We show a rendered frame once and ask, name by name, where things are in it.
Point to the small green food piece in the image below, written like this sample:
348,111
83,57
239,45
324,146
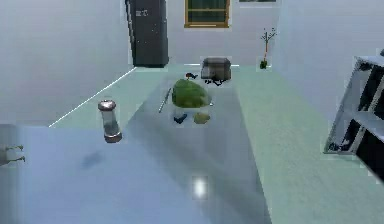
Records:
201,118

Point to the small black object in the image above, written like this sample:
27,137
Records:
180,118

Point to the silver knife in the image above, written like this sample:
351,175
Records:
164,100

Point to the small dark red object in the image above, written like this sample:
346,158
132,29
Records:
191,76

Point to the grey toaster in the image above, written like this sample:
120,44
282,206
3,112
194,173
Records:
216,68

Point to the grey table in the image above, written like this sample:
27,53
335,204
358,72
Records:
140,166

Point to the glass salt shaker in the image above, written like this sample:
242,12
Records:
109,121

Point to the black fridge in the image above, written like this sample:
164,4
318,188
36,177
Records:
149,31

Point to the bare twig house plant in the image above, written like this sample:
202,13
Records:
266,46

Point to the white shelf unit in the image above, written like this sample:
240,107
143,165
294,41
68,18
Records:
361,113

